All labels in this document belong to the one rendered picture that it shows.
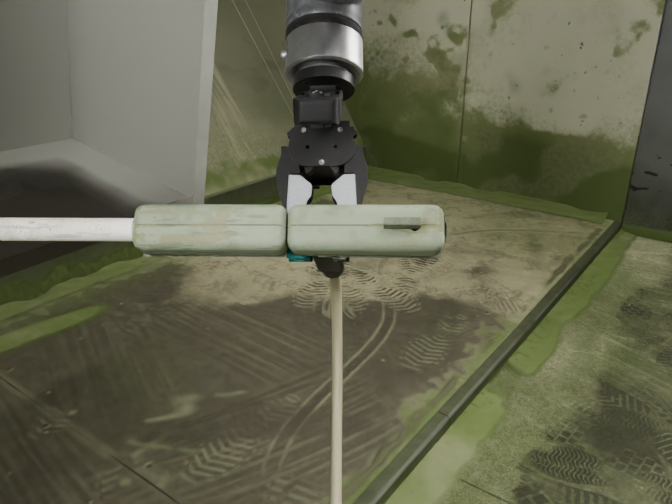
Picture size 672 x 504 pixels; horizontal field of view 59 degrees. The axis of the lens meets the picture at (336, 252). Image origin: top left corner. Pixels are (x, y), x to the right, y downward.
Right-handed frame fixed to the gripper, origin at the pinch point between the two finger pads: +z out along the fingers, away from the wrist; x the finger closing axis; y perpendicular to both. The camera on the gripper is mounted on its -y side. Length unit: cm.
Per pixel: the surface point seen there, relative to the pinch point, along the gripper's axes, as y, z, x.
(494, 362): 73, 11, -33
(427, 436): 52, 25, -16
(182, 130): 27.8, -25.0, 24.4
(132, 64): 27, -36, 33
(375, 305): 94, -4, -8
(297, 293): 98, -7, 13
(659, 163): 134, -55, -104
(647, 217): 145, -39, -104
